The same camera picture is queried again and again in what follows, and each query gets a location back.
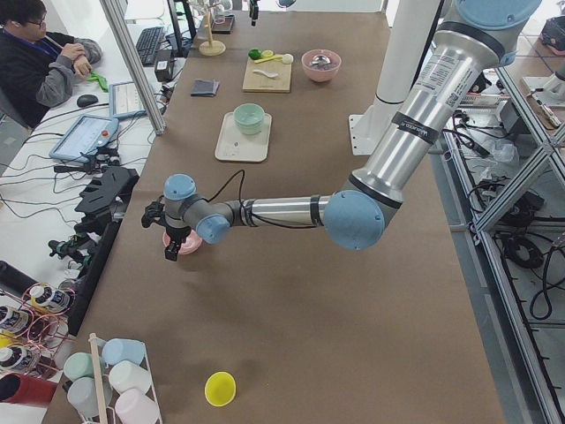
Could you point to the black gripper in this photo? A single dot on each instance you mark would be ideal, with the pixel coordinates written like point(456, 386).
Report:
point(177, 233)
point(253, 11)

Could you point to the small pink bowl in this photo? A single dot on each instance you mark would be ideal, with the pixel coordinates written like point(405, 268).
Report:
point(191, 244)

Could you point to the white ceramic spoon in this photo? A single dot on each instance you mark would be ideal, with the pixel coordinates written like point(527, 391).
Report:
point(269, 75)

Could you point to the large pink ice bowl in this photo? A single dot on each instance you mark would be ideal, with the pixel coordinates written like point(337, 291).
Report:
point(317, 75)

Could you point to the green bowl stack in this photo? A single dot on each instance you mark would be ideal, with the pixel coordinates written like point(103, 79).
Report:
point(249, 118)

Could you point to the green lime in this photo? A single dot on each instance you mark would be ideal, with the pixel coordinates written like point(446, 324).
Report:
point(254, 54)

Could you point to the yellow plastic knife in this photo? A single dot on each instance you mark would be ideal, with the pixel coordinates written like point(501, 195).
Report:
point(267, 59)

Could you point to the wooden mug tree stand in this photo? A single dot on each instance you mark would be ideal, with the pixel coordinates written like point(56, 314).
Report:
point(211, 47)

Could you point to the bamboo cutting board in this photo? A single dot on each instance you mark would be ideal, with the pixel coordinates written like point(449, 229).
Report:
point(253, 83)

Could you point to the metal ice scoop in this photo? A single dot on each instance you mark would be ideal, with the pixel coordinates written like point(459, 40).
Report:
point(321, 62)

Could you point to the grey folded cloth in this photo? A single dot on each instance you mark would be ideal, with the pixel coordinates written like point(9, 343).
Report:
point(205, 88)

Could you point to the black keyboard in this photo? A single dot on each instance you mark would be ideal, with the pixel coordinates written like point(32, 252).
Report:
point(148, 44)

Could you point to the blue plastic cup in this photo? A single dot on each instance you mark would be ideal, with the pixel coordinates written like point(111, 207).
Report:
point(118, 349)

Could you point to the cream serving tray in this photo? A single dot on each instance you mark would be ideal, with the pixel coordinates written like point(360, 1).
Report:
point(234, 146)

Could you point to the white plastic cup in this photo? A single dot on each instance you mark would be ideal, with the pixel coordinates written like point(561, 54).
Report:
point(126, 375)

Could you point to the blue teach pendant near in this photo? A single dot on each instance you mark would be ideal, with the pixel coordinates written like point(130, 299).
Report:
point(85, 137)

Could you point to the blue teach pendant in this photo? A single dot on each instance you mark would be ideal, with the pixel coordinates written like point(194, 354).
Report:
point(125, 101)
point(85, 137)

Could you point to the yellow plastic cup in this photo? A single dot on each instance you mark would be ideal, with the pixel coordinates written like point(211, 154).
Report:
point(220, 389)

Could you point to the green plastic cup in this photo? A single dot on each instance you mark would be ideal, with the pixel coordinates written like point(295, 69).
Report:
point(78, 365)

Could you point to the blue teach pendant far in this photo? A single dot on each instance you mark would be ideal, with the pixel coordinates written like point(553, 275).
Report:
point(125, 101)

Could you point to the pink plastic cup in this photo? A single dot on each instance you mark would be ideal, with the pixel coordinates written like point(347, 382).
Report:
point(134, 406)

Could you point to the grey plastic cup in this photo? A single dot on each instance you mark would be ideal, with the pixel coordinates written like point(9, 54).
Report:
point(82, 396)

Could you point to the black computer mouse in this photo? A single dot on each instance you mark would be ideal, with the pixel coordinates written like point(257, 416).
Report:
point(84, 101)

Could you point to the red can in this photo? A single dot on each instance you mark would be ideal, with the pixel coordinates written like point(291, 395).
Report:
point(26, 390)

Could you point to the seated person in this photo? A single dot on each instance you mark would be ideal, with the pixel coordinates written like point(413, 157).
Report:
point(39, 67)

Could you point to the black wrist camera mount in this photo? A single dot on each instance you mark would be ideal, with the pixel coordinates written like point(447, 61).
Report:
point(153, 214)

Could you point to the white wire cup rack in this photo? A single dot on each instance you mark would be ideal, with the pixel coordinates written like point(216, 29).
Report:
point(106, 395)

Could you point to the aluminium frame post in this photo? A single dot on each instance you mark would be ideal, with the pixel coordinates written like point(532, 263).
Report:
point(113, 14)

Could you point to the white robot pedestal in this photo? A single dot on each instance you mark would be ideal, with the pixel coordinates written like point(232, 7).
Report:
point(412, 26)

